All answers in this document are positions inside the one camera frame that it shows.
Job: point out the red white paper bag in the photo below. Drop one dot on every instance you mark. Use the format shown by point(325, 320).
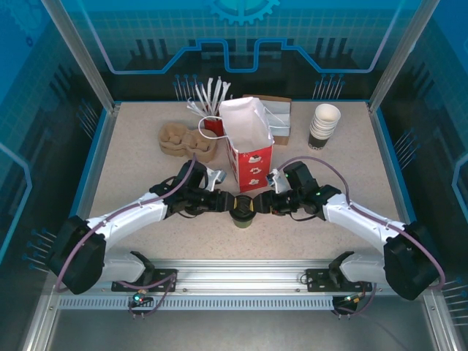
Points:
point(254, 172)

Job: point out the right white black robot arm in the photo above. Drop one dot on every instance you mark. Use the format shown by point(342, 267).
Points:
point(358, 219)

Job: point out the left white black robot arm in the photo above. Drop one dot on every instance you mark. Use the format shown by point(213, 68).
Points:
point(128, 219)

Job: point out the brown cardboard napkin box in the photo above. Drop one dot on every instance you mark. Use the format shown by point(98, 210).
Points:
point(281, 139)

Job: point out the paper cup stack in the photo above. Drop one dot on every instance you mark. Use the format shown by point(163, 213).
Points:
point(318, 140)

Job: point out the red straw holder cup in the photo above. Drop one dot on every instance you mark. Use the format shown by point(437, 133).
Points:
point(214, 126)

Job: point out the bent white wrapped straw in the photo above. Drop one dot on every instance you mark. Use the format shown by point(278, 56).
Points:
point(195, 109)

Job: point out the white napkin stack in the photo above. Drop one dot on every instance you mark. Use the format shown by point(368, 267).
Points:
point(279, 109)

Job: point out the orange lit connector board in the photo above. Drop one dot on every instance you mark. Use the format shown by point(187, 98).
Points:
point(351, 300)

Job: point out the green lit connector board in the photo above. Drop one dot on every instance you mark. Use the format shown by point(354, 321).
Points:
point(140, 298)

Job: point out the steel lower shelf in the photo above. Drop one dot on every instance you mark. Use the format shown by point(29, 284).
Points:
point(237, 332)

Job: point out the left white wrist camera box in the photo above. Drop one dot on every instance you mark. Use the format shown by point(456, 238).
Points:
point(215, 177)

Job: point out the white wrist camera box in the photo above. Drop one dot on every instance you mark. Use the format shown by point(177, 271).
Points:
point(279, 181)
point(215, 177)

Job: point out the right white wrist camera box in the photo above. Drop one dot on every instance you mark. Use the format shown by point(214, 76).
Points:
point(279, 181)

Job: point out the aluminium mounting rail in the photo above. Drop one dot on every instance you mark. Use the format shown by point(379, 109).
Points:
point(237, 278)

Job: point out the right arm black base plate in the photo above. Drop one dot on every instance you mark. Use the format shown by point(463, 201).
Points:
point(316, 281)

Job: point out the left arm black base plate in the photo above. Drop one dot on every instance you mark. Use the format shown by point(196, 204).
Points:
point(118, 287)

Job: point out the aluminium frame post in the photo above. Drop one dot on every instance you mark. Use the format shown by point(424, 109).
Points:
point(84, 62)
point(396, 62)

